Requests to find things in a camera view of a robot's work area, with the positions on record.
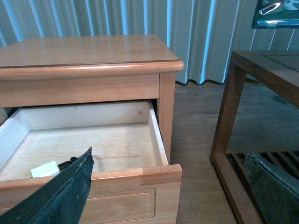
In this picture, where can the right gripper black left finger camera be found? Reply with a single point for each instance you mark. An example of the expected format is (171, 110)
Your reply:
(59, 201)

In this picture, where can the white charger adapter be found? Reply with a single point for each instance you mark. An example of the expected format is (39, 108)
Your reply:
(47, 169)

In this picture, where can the pale pleated curtain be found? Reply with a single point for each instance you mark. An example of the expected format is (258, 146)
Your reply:
(203, 33)

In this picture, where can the light wooden nightstand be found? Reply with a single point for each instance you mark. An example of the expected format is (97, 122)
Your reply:
(58, 71)

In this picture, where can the dark wooden side table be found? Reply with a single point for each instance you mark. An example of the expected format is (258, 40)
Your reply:
(279, 71)

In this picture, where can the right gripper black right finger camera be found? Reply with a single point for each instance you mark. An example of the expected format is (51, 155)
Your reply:
(275, 191)

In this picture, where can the wooden drawer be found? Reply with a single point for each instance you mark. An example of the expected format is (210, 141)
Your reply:
(132, 181)

